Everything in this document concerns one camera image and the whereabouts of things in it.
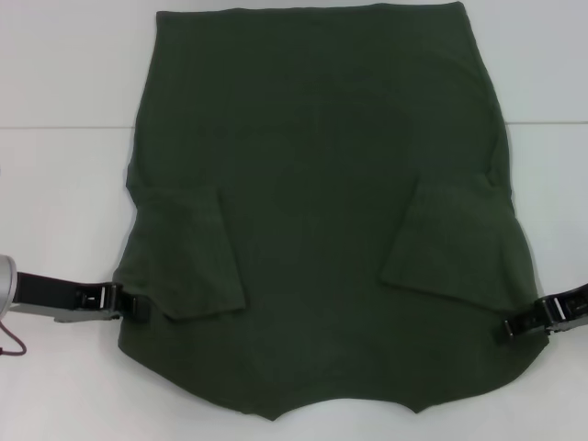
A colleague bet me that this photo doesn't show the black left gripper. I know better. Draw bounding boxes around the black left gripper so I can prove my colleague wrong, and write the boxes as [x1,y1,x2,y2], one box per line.
[17,271,153,321]

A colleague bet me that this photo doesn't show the dark green shirt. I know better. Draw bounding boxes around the dark green shirt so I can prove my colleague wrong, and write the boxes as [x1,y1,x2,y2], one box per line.
[112,2,550,422]

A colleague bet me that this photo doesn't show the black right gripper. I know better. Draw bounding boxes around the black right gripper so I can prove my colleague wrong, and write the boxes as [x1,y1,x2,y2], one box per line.
[503,285,588,341]

